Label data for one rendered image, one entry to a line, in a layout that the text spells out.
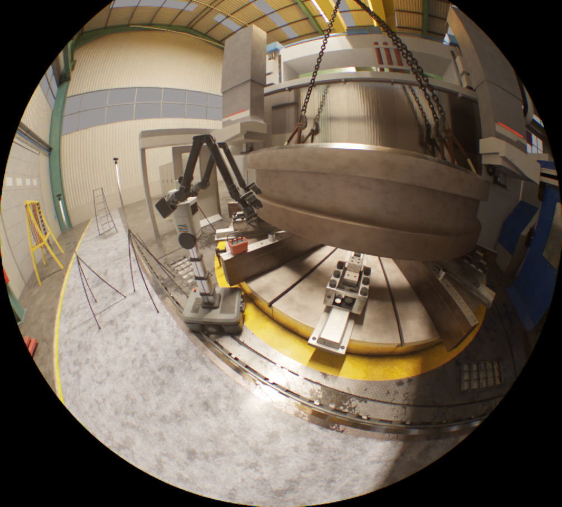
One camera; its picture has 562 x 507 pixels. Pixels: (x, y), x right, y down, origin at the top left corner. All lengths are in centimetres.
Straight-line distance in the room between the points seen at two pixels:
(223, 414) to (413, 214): 234
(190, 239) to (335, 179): 134
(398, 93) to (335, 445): 592
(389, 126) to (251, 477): 586
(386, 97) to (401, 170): 374
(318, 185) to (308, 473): 251
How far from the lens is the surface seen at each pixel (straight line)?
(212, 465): 177
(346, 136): 473
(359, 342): 160
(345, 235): 149
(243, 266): 190
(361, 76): 512
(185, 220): 133
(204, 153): 491
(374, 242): 149
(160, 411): 193
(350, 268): 146
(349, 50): 766
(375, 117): 478
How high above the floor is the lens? 161
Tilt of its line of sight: 22 degrees down
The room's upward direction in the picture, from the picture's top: 1 degrees counter-clockwise
